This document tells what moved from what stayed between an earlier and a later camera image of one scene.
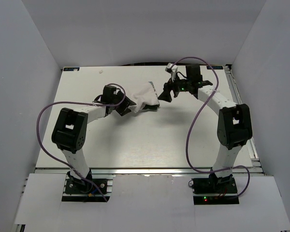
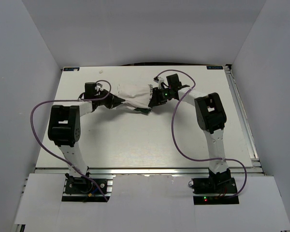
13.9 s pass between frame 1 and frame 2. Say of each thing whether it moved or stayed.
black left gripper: moved
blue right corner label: stayed
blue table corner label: stayed
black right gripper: moved
